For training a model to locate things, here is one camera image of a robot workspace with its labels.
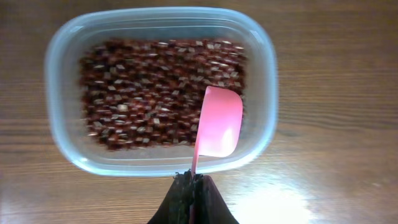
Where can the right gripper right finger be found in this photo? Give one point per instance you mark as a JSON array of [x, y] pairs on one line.
[[209, 206]]

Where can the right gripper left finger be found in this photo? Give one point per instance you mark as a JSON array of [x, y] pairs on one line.
[[175, 207]]

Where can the pink plastic scoop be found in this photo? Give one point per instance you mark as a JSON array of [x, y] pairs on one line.
[[218, 128]]

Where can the red beans in container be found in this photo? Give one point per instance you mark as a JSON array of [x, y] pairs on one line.
[[141, 93]]

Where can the clear plastic bean container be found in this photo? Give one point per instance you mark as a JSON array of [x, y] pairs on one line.
[[64, 104]]

